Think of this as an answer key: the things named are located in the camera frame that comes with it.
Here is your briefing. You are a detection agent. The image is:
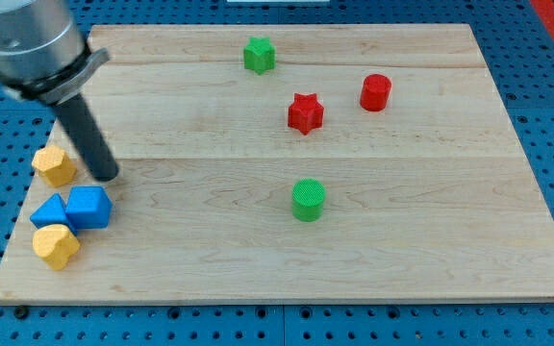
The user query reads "wooden board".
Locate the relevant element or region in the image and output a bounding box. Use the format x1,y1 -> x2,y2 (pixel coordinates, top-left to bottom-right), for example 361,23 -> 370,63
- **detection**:
0,24 -> 554,306

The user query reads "green star block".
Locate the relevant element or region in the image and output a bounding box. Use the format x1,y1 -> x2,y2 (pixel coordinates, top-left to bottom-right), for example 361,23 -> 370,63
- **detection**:
243,37 -> 276,75

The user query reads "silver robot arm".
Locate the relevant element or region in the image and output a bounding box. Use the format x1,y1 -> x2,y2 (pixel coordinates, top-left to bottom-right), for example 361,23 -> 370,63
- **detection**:
0,0 -> 110,105

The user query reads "red cylinder block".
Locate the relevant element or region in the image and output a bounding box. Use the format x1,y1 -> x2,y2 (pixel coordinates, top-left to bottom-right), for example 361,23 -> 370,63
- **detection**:
359,74 -> 391,111

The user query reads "yellow hexagon block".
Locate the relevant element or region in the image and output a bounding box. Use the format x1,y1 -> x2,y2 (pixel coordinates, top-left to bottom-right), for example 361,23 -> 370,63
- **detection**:
32,145 -> 76,187

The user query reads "yellow heart block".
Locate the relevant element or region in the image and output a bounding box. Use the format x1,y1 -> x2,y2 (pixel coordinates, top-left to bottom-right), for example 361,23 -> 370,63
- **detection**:
32,224 -> 81,271

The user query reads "blue cube block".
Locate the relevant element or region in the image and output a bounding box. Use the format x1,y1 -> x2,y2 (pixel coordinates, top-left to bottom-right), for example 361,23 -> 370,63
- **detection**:
65,185 -> 113,229

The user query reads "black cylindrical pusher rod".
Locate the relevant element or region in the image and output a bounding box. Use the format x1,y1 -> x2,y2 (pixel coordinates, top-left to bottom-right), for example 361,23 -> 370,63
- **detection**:
52,94 -> 119,182

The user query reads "red star block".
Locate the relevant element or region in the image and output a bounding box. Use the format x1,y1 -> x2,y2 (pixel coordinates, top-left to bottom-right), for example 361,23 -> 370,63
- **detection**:
288,93 -> 324,136

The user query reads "green cylinder block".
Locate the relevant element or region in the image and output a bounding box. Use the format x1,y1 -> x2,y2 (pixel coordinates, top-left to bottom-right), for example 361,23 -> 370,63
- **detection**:
291,179 -> 326,222

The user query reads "blue triangle block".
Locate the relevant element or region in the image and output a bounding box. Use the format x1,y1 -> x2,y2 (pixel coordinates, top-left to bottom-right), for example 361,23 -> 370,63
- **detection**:
30,193 -> 78,235

